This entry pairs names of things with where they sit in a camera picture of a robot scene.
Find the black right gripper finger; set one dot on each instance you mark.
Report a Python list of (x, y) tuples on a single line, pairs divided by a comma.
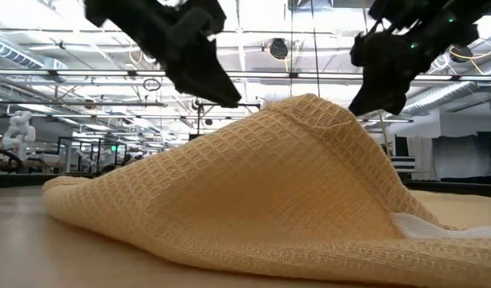
[(395, 96), (367, 98)]

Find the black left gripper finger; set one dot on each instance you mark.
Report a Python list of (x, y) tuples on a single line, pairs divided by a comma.
[(193, 78), (215, 72)]

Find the orange waffle weave towel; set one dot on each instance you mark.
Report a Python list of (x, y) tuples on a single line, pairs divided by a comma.
[(249, 180)]

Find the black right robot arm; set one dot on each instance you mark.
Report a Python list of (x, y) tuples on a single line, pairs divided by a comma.
[(441, 28)]

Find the white towel label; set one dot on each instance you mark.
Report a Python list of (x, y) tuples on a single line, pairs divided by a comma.
[(429, 230)]

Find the small black monitor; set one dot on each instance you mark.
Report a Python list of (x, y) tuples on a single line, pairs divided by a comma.
[(401, 146)]

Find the black white striped box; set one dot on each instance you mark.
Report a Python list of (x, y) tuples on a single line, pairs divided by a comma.
[(403, 164)]

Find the white curtain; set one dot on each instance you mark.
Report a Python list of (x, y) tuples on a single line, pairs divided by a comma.
[(461, 156)]

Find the white robot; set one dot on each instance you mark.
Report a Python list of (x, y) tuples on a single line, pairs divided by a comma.
[(19, 132)]

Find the black metal stand frame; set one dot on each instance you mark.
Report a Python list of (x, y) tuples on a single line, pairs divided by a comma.
[(229, 105)]

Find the black aluminium table frame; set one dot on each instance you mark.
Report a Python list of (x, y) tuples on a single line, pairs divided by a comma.
[(449, 188)]

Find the black frame enclosure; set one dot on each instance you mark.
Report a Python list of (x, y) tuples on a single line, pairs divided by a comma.
[(58, 154)]

